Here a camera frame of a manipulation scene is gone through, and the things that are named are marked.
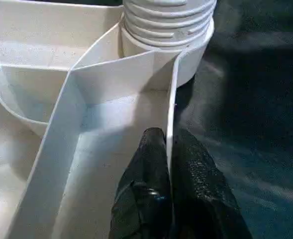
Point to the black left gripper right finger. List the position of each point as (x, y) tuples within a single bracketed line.
[(201, 199)]

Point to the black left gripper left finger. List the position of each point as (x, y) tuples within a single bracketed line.
[(146, 199)]

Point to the white plastic table top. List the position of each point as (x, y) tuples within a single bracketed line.
[(61, 74)]

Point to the white plastic table leg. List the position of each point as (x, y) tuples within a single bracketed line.
[(166, 20)]

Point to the black work mat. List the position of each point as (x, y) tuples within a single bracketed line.
[(255, 124)]

